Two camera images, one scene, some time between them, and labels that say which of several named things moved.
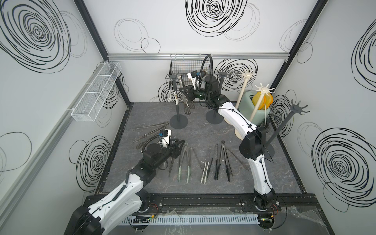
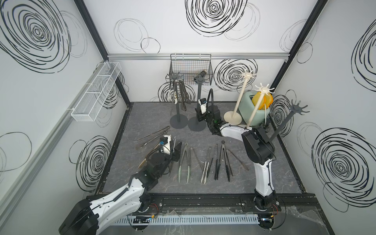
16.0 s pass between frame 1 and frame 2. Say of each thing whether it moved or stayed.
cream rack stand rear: stayed
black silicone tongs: moved
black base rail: stayed
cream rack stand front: stayed
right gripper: moved
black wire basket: stayed
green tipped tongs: stayed
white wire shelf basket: stayed
